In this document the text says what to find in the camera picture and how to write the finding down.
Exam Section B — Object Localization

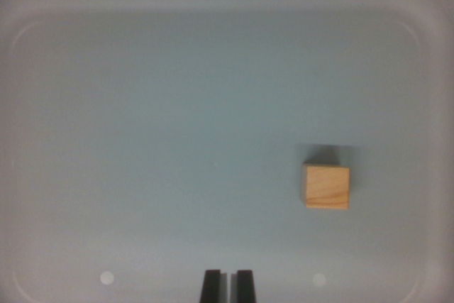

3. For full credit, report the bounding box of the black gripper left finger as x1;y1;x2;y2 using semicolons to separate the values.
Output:
199;269;229;303

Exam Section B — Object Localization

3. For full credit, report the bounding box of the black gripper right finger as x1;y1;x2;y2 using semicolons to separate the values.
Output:
230;269;258;303

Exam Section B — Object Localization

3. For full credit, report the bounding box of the light wooden cube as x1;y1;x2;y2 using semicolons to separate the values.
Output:
300;162;350;210

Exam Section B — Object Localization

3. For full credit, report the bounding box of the translucent plastic bin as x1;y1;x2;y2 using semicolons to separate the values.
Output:
0;0;454;303

